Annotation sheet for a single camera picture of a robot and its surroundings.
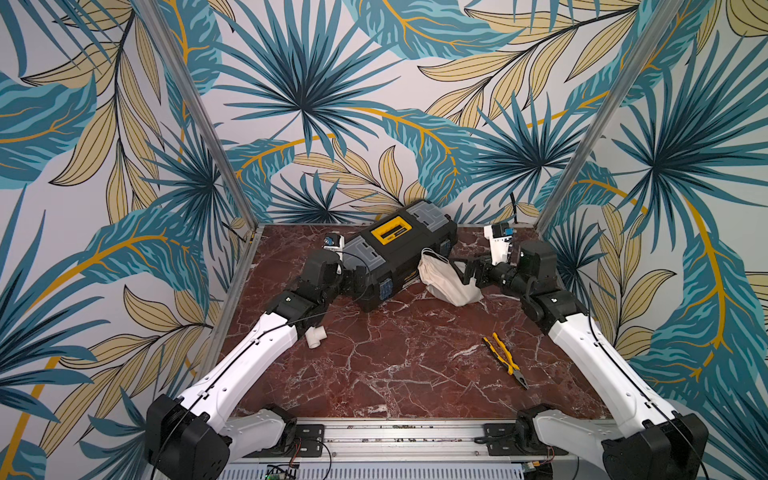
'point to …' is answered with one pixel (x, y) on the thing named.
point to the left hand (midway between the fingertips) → (348, 270)
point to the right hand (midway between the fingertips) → (446, 263)
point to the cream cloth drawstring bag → (439, 277)
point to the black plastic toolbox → (385, 254)
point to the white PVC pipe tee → (314, 336)
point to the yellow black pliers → (509, 362)
